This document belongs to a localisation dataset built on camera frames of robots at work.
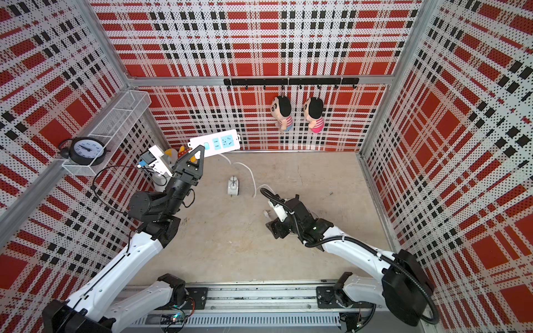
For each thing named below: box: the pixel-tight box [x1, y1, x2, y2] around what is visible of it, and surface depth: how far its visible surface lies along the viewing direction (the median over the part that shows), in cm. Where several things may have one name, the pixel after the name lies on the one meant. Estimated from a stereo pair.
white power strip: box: [187, 129, 241, 157], surface depth 57 cm
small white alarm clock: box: [227, 175, 240, 198], surface depth 100 cm
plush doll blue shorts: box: [270, 95, 294, 133], surface depth 95 cm
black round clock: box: [60, 136, 108, 167], surface depth 65 cm
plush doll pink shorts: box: [303, 97, 325, 134], surface depth 96 cm
